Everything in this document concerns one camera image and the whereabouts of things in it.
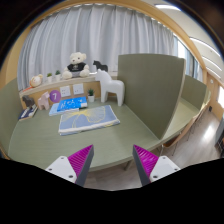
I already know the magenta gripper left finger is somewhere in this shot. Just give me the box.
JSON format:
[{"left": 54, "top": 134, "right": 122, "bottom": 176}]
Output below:
[{"left": 46, "top": 145, "right": 94, "bottom": 187}]

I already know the grey white curtain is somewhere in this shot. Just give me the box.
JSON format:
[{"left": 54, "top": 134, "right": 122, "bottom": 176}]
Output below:
[{"left": 17, "top": 4, "right": 174, "bottom": 90}]

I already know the wooden chair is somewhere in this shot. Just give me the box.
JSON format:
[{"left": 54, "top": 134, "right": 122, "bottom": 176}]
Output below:
[{"left": 160, "top": 103, "right": 207, "bottom": 153}]

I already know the large white horse figure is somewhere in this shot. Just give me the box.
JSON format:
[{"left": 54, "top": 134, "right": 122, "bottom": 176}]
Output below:
[{"left": 95, "top": 69, "right": 125, "bottom": 106}]

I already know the blue yellow patterned towel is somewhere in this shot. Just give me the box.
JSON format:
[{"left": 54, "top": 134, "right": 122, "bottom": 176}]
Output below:
[{"left": 58, "top": 105, "right": 120, "bottom": 135}]

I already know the green felt divider panel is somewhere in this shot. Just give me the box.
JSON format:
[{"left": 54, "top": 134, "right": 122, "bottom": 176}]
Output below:
[{"left": 118, "top": 54, "right": 185, "bottom": 139}]

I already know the dark book at left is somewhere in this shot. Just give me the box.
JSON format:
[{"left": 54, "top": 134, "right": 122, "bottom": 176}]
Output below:
[{"left": 18, "top": 107, "right": 37, "bottom": 121}]

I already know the left white wall socket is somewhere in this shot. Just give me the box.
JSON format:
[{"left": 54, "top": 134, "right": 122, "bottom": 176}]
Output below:
[{"left": 60, "top": 86, "right": 71, "bottom": 97}]

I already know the left small shelf plant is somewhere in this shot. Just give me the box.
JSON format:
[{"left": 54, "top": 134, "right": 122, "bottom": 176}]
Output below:
[{"left": 47, "top": 73, "right": 53, "bottom": 83}]

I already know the right white wall socket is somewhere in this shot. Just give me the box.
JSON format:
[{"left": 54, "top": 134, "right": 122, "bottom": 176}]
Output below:
[{"left": 73, "top": 84, "right": 84, "bottom": 95}]

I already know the white wall socket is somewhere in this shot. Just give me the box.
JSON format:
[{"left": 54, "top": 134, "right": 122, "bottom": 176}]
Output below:
[
  {"left": 73, "top": 84, "right": 84, "bottom": 95},
  {"left": 60, "top": 86, "right": 71, "bottom": 97}
]

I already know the right small shelf plant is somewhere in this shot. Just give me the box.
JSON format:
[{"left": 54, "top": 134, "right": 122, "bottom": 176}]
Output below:
[{"left": 55, "top": 70, "right": 61, "bottom": 82}]

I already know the cream teddy bear black shirt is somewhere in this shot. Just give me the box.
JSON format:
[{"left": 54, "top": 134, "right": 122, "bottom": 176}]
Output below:
[{"left": 62, "top": 52, "right": 90, "bottom": 80}]

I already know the small pink horse figure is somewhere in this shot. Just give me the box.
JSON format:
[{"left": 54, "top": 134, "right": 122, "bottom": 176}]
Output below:
[{"left": 38, "top": 92, "right": 50, "bottom": 110}]

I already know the orange lion plush toy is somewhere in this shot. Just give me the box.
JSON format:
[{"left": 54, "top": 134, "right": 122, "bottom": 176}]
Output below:
[{"left": 30, "top": 74, "right": 43, "bottom": 88}]

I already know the small black horse figure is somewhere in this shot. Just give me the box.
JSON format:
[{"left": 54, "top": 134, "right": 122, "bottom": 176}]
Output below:
[{"left": 93, "top": 60, "right": 108, "bottom": 72}]

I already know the small potted plant on desk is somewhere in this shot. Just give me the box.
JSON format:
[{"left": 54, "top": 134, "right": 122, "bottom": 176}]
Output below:
[{"left": 87, "top": 88, "right": 95, "bottom": 103}]

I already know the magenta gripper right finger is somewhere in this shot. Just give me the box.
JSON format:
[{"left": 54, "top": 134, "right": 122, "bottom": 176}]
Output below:
[{"left": 133, "top": 145, "right": 180, "bottom": 186}]

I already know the small shelf plant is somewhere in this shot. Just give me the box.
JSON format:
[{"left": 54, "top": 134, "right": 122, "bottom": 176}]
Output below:
[
  {"left": 47, "top": 73, "right": 53, "bottom": 83},
  {"left": 55, "top": 70, "right": 61, "bottom": 82}
]

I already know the purple round number sign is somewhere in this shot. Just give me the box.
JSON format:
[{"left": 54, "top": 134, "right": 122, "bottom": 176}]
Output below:
[{"left": 50, "top": 90, "right": 61, "bottom": 103}]

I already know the light blue book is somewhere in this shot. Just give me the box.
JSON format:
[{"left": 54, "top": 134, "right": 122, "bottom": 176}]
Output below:
[{"left": 49, "top": 103, "right": 79, "bottom": 116}]

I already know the dark horse figure at left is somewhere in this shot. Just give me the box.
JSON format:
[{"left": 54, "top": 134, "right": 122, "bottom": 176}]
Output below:
[{"left": 22, "top": 95, "right": 35, "bottom": 108}]

